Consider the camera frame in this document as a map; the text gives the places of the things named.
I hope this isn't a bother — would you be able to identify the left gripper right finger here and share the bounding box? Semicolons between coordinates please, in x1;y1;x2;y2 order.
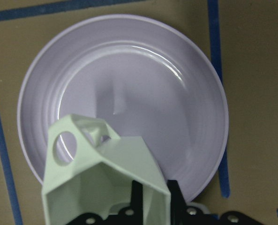
167;180;187;225

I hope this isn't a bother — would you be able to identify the white angular cup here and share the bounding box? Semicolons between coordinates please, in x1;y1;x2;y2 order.
42;114;171;225

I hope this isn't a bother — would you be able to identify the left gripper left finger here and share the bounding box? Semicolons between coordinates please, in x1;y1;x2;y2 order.
130;180;143;225

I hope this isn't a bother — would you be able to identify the lilac plate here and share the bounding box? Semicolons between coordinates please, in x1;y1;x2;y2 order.
17;15;229;201

